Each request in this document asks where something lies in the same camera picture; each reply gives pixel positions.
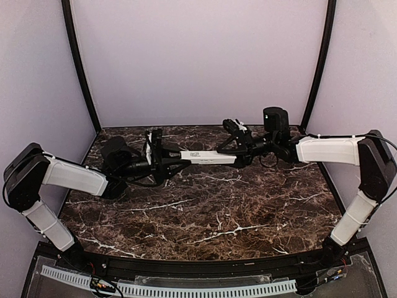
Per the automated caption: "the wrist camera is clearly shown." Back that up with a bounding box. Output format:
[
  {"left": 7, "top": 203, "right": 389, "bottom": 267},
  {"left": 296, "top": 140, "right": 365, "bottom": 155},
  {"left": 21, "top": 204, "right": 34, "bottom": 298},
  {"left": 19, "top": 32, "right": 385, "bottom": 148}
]
[
  {"left": 222, "top": 119, "right": 251, "bottom": 135},
  {"left": 144, "top": 129, "right": 163, "bottom": 166}
]

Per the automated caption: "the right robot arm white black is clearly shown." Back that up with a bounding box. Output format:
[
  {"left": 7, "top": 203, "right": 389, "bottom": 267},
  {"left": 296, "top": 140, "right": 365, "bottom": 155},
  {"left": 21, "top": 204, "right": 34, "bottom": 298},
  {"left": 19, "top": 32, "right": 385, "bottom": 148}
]
[{"left": 216, "top": 107, "right": 396, "bottom": 247}]

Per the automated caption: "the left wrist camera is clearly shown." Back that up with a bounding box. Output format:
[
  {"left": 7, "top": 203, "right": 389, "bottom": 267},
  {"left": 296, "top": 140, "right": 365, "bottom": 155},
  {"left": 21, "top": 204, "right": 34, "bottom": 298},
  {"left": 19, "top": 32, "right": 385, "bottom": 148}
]
[{"left": 144, "top": 129, "right": 163, "bottom": 166}]

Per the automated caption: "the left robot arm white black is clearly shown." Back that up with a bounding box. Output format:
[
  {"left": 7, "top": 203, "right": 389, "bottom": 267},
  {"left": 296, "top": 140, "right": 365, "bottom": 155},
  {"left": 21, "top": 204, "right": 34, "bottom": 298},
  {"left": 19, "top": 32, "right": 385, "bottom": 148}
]
[{"left": 2, "top": 133, "right": 192, "bottom": 255}]

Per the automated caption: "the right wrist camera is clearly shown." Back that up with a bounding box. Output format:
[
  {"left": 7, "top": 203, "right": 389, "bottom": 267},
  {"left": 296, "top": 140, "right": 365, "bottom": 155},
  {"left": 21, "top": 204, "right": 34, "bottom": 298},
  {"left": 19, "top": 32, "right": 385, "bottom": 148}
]
[{"left": 222, "top": 119, "right": 251, "bottom": 135}]

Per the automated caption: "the black frame post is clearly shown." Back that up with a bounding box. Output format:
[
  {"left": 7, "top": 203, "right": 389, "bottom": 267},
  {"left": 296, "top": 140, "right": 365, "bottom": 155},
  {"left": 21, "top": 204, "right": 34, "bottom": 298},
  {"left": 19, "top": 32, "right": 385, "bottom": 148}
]
[
  {"left": 300, "top": 0, "right": 337, "bottom": 130},
  {"left": 61, "top": 0, "right": 102, "bottom": 134}
]

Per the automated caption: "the white remote control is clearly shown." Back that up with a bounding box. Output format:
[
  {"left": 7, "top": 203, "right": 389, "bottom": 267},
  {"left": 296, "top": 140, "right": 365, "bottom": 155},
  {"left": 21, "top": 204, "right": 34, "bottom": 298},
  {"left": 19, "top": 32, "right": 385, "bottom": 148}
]
[{"left": 180, "top": 150, "right": 237, "bottom": 165}]

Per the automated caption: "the white slotted cable duct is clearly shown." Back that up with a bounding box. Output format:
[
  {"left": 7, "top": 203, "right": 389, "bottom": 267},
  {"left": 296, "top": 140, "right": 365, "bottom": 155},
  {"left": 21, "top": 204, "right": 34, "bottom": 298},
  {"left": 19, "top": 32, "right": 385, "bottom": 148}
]
[{"left": 40, "top": 265, "right": 297, "bottom": 297}]

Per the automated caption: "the left black frame post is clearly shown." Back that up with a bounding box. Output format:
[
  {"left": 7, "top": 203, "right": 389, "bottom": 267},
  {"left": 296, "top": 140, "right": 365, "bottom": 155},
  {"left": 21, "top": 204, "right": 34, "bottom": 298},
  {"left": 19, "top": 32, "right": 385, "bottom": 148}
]
[{"left": 61, "top": 0, "right": 102, "bottom": 134}]

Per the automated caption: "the right black frame post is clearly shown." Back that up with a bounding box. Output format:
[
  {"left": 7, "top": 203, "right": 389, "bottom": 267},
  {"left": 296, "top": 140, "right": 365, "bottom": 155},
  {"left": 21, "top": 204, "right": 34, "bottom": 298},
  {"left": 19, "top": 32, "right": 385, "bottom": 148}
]
[{"left": 300, "top": 0, "right": 337, "bottom": 130}]

